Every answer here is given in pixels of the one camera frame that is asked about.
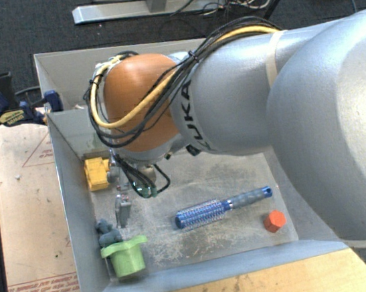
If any green plastic cup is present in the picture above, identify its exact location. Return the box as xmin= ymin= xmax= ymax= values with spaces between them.
xmin=98 ymin=233 xmax=154 ymax=283

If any grey metal bin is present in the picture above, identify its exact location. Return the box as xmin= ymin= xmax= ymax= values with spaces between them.
xmin=33 ymin=14 xmax=354 ymax=292

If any brown cardboard board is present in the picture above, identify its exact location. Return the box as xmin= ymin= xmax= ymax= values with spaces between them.
xmin=0 ymin=104 xmax=81 ymax=292

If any orange hexagonal block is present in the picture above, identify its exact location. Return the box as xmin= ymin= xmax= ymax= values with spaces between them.
xmin=261 ymin=208 xmax=288 ymax=236

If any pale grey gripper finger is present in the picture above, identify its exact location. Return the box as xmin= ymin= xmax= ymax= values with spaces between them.
xmin=103 ymin=154 xmax=124 ymax=188
xmin=112 ymin=192 xmax=136 ymax=230

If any grey toy animal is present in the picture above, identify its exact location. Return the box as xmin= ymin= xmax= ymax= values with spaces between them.
xmin=94 ymin=216 xmax=124 ymax=249

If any blue hairbrush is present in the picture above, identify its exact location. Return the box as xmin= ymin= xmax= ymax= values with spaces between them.
xmin=171 ymin=185 xmax=277 ymax=233

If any yellow toy block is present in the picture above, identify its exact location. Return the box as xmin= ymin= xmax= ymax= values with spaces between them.
xmin=82 ymin=155 xmax=114 ymax=193

